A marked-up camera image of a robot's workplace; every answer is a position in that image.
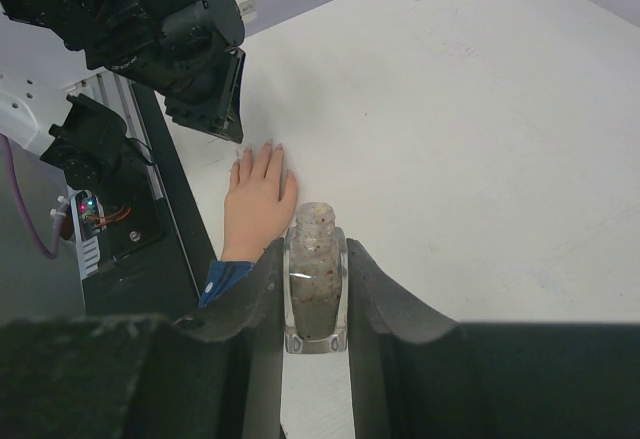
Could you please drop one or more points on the blue plaid sleeve forearm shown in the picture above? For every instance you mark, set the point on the blue plaid sleeve forearm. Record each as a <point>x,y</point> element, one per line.
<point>222,276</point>

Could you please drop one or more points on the person's hand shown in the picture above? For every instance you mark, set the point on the person's hand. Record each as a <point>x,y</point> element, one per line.
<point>259,205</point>

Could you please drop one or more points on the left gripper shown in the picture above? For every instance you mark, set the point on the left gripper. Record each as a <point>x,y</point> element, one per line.
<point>211,102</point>

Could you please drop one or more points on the white cable duct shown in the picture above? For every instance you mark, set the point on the white cable duct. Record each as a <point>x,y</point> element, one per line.
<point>89,255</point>

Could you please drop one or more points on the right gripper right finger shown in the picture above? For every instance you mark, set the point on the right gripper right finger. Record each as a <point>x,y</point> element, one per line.
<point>416,373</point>

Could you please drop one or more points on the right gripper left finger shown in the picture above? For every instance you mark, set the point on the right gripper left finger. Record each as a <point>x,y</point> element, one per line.
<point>215,373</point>

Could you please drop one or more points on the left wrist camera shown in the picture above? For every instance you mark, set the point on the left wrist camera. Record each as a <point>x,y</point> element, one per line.
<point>248,10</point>

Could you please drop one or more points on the nail polish bottle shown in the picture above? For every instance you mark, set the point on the nail polish bottle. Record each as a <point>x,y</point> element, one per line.
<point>315,282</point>

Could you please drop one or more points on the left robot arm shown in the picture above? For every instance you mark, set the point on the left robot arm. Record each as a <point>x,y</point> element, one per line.
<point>187,50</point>

